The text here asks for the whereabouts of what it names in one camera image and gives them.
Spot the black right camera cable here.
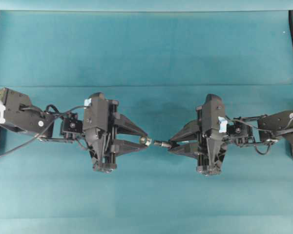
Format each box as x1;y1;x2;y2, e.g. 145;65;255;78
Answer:
226;113;293;156

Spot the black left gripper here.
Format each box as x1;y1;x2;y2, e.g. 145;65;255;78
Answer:
84;99;147;173

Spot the teal cloth mat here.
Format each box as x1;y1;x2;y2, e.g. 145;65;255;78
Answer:
0;11;293;234

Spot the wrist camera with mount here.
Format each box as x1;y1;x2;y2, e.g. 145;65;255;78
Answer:
202;94;228;134
83;92;109;131

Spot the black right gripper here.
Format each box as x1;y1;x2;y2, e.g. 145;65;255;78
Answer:
168;106;228;176

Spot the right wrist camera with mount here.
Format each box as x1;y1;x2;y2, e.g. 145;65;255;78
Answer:
202;94;228;134

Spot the silver threaded metal shaft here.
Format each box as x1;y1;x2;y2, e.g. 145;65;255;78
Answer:
154;140;172;149

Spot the black left camera cable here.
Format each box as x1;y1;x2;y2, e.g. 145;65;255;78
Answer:
0;104;88;160

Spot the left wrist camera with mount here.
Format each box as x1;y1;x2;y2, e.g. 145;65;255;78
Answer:
83;92;109;131

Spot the black camera cable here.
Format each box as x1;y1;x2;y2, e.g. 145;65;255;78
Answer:
0;104;88;160
226;113;293;156

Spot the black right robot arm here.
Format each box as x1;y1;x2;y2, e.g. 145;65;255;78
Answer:
168;105;293;176

